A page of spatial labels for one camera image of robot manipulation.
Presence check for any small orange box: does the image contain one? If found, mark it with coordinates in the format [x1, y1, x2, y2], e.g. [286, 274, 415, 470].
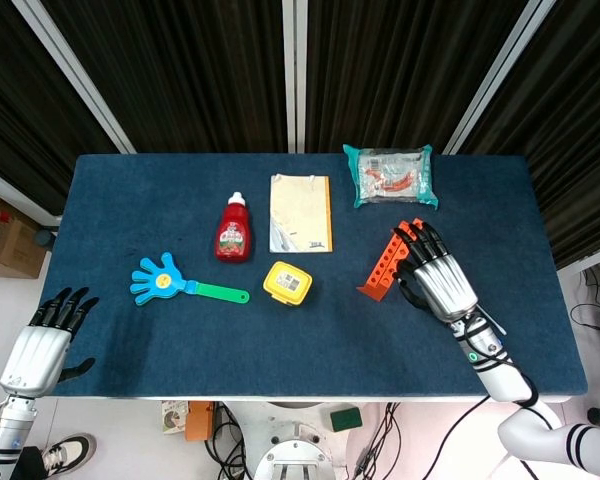
[184, 401, 216, 443]

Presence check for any white frame rail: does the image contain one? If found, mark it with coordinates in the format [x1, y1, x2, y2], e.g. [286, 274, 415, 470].
[0, 163, 64, 227]
[556, 246, 600, 275]

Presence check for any red ketchup bottle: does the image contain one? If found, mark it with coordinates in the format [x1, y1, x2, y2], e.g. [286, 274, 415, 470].
[214, 191, 255, 263]

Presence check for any orange test tube rack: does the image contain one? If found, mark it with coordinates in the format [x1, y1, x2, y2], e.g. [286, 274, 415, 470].
[355, 217, 426, 303]

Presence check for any brown cardboard box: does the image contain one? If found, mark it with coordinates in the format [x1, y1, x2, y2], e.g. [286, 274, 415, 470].
[0, 187, 49, 280]

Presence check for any blue table cloth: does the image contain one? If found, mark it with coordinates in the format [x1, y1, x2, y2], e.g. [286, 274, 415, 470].
[38, 153, 590, 400]

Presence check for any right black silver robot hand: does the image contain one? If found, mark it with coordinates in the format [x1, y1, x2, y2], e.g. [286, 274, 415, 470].
[392, 222, 480, 324]

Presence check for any white frame post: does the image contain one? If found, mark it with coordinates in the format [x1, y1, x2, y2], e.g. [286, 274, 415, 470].
[442, 0, 557, 155]
[12, 0, 137, 154]
[282, 0, 308, 154]

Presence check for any white grey robot base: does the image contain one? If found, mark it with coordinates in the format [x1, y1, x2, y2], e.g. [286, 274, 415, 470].
[252, 399, 354, 480]

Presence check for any blue green hand clapper toy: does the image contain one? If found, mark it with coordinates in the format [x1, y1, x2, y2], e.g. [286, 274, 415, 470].
[129, 252, 251, 307]

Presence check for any white notepad with yellow edge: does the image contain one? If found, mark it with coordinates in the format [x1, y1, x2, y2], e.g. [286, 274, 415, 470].
[268, 173, 334, 254]

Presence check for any dark pleated curtain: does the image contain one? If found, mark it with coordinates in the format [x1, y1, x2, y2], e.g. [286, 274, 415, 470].
[0, 0, 122, 217]
[305, 0, 532, 154]
[39, 0, 287, 154]
[459, 0, 600, 270]

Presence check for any printed paper card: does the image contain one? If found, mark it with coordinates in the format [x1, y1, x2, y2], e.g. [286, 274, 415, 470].
[160, 399, 190, 435]

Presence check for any small green box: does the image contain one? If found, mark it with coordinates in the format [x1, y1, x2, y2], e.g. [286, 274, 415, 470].
[329, 407, 364, 434]

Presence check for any teal sausage packet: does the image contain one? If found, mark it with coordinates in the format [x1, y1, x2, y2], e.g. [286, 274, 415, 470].
[342, 143, 440, 210]

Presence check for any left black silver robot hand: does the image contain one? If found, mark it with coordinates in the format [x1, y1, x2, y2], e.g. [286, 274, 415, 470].
[0, 287, 101, 399]

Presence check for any black white sneaker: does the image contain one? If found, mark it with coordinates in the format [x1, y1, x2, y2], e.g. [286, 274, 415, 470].
[40, 433, 98, 477]

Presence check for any yellow small box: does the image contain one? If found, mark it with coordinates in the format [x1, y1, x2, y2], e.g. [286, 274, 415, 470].
[262, 260, 314, 307]

